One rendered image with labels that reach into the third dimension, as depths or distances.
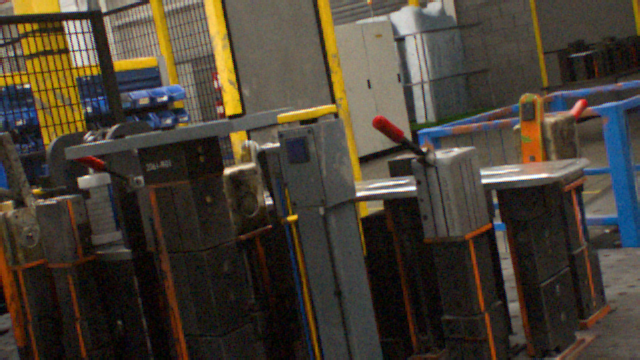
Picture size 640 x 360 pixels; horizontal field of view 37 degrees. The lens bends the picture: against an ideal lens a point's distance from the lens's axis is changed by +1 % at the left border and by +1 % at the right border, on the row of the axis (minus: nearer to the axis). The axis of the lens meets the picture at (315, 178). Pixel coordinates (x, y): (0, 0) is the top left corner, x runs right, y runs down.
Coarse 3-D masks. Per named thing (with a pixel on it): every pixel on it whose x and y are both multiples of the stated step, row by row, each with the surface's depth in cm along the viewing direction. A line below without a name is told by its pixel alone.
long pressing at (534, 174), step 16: (560, 160) 151; (576, 160) 147; (496, 176) 146; (512, 176) 143; (528, 176) 137; (544, 176) 137; (560, 176) 138; (368, 192) 155; (384, 192) 153; (400, 192) 151; (416, 192) 149; (272, 208) 168
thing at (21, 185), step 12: (12, 132) 203; (0, 144) 200; (12, 144) 201; (0, 156) 202; (12, 156) 200; (12, 168) 201; (12, 180) 202; (24, 180) 202; (12, 192) 203; (24, 192) 202
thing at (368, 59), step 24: (360, 24) 1387; (384, 24) 1433; (360, 48) 1381; (384, 48) 1428; (360, 72) 1376; (384, 72) 1422; (360, 96) 1371; (384, 96) 1417; (360, 120) 1366; (360, 144) 1361; (384, 144) 1407
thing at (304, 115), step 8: (296, 112) 126; (304, 112) 125; (312, 112) 125; (320, 112) 126; (328, 112) 127; (336, 112) 129; (280, 120) 128; (288, 120) 127; (296, 120) 126; (304, 120) 128; (312, 120) 128
